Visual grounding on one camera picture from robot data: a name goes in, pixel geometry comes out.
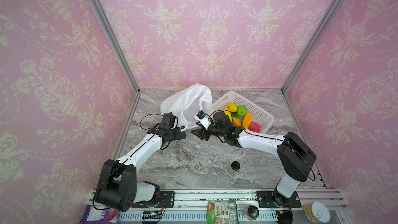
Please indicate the pink red fruit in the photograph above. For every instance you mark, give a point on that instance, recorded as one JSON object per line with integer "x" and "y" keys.
{"x": 255, "y": 127}

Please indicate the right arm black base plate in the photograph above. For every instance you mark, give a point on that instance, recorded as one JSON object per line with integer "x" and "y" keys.
{"x": 267, "y": 199}

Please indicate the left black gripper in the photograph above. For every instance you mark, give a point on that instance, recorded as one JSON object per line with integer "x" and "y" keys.
{"x": 179, "y": 134}

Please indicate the yellow red mango fruit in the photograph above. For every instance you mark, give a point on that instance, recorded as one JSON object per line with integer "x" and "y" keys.
{"x": 247, "y": 120}

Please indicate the small black-lidded jar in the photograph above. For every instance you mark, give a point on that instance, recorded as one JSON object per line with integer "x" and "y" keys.
{"x": 234, "y": 168}

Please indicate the black round lid object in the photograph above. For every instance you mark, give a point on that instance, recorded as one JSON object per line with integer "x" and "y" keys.
{"x": 251, "y": 212}

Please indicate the white perforated plastic basket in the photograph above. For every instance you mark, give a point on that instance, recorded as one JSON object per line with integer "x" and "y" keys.
{"x": 261, "y": 116}

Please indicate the white plastic bag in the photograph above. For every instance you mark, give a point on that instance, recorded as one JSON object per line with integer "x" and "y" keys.
{"x": 187, "y": 103}

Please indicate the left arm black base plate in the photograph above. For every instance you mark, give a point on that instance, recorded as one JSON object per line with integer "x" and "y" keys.
{"x": 167, "y": 199}

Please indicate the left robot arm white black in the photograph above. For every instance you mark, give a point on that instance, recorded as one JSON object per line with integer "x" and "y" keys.
{"x": 118, "y": 187}

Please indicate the green orange mango fruit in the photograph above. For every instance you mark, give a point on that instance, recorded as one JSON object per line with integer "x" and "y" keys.
{"x": 236, "y": 119}

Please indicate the yellow starfruit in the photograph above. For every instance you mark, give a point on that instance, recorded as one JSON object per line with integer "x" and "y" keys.
{"x": 229, "y": 114}

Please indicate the purple snack package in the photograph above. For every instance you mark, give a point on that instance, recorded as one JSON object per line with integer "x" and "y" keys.
{"x": 94, "y": 216}

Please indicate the aluminium frame rail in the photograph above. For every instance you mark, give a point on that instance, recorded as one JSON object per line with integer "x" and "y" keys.
{"x": 199, "y": 198}

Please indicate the green apple fruit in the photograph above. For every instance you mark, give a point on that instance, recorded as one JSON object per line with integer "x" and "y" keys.
{"x": 242, "y": 111}

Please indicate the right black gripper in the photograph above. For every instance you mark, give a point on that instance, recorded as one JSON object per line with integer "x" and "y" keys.
{"x": 204, "y": 131}

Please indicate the green snack package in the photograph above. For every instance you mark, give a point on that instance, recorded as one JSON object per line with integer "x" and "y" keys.
{"x": 222, "y": 212}

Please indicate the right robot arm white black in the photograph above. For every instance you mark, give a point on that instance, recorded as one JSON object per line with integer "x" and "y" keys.
{"x": 296, "y": 157}

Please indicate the tin can white lid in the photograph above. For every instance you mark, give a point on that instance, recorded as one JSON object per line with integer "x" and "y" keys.
{"x": 317, "y": 213}

